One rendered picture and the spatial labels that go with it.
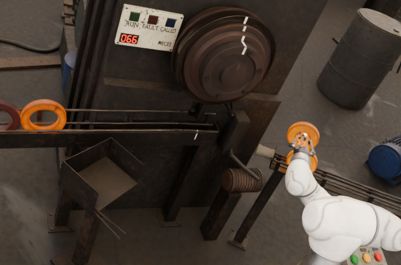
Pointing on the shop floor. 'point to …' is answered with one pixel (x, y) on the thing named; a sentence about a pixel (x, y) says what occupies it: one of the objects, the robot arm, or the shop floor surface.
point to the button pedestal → (363, 258)
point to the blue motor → (386, 160)
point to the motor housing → (229, 199)
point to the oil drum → (361, 59)
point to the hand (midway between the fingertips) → (304, 133)
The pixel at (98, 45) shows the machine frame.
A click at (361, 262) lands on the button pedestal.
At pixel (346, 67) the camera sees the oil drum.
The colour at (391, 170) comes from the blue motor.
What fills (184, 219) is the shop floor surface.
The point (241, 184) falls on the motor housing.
